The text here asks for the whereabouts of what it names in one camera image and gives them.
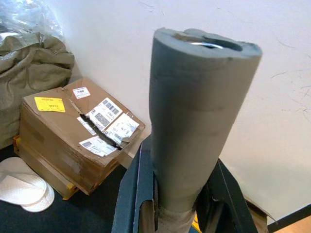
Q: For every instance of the white broom grey bristles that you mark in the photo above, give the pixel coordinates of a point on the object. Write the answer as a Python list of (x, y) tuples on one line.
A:
[(194, 109)]

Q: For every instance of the white disposable slipper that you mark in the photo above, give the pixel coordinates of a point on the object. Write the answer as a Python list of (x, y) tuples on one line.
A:
[(19, 184), (45, 202)]

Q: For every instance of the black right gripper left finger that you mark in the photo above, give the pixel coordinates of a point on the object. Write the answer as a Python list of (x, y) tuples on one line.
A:
[(132, 194)]

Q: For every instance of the flat cardboard box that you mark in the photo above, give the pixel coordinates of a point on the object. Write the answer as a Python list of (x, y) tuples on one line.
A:
[(48, 179)]

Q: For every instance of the clear plastic bags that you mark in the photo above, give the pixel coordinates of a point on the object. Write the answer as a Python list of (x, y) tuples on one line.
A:
[(26, 17)]

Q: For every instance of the yellow blue printed box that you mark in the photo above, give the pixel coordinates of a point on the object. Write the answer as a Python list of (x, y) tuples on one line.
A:
[(195, 227)]

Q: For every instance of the sealed cardboard box with labels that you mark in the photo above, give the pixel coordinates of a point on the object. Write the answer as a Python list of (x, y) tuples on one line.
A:
[(56, 136)]

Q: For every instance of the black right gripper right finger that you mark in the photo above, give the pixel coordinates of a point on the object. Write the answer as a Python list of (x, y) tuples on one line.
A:
[(230, 206)]

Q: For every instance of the yellow sticky note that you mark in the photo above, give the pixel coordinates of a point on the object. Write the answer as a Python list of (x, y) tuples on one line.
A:
[(49, 104)]

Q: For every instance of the olive woven sack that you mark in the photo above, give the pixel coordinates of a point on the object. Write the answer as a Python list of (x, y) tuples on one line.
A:
[(29, 80)]

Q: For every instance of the large black carpet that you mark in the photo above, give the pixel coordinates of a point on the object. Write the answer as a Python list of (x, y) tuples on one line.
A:
[(80, 213)]

